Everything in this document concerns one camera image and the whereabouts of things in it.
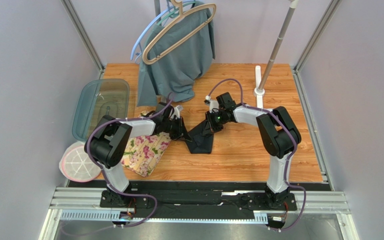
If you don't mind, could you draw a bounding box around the beige clothes hanger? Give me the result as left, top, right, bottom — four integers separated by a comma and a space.
140, 0, 217, 65

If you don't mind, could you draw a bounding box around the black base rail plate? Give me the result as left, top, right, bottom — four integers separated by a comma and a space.
99, 180, 305, 220

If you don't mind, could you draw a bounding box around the grey pole white base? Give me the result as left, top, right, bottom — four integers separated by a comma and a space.
253, 0, 299, 108

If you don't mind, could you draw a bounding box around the light blue clothes hanger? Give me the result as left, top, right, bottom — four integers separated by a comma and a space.
130, 0, 196, 65

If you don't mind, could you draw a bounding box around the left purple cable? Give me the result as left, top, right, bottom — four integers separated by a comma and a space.
84, 92, 176, 229

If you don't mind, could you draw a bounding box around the clear teal container lid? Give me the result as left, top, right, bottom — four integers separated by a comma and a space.
72, 78, 130, 142

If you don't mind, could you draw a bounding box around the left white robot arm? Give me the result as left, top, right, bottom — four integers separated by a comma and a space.
84, 102, 192, 204

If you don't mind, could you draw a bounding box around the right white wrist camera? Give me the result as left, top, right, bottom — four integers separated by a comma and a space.
204, 95, 219, 113

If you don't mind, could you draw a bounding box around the purple cable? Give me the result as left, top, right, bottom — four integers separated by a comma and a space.
84, 92, 176, 229
206, 78, 307, 233

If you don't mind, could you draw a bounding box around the grey-green hanging shirt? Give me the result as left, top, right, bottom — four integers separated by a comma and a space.
136, 8, 216, 107

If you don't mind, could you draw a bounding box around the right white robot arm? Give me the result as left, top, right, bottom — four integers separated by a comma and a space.
204, 92, 301, 209

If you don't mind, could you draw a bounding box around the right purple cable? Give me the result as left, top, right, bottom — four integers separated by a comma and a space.
206, 78, 307, 233

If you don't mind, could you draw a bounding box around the black paper napkin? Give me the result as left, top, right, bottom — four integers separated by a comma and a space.
185, 120, 214, 154

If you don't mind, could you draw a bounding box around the floral fabric tray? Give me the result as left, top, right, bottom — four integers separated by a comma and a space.
120, 132, 171, 177

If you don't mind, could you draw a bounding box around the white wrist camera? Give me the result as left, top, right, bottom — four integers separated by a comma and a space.
170, 105, 183, 120
204, 95, 219, 113

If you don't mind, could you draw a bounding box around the white pink mesh basket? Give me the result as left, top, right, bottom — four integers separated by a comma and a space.
59, 141, 101, 183

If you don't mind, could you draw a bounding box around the white garment rack base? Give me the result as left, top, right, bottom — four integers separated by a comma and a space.
158, 95, 168, 107

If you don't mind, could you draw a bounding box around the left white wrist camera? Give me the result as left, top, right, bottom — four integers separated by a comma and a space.
170, 105, 183, 120

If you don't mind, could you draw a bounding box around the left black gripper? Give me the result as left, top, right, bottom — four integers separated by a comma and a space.
162, 116, 193, 143

